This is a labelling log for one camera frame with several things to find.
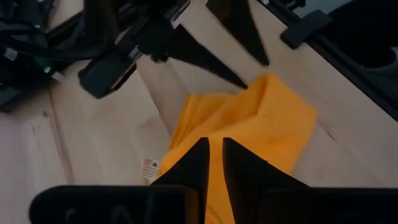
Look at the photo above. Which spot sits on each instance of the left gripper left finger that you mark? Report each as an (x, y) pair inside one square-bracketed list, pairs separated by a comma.
[(192, 174)]

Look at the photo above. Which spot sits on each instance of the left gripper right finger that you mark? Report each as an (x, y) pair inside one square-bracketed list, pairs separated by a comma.
[(248, 177)]

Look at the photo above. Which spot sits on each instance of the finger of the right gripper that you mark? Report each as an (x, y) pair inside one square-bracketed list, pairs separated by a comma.
[(242, 25), (192, 53)]

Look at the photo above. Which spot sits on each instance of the orange microfiber towel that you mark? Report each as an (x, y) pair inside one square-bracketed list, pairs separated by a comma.
[(264, 124)]

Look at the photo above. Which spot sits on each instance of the black equipment housing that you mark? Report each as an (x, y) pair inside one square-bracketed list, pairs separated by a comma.
[(367, 34)]

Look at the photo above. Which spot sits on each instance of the black aluminium table frame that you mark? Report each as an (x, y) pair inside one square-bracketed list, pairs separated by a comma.
[(342, 65)]

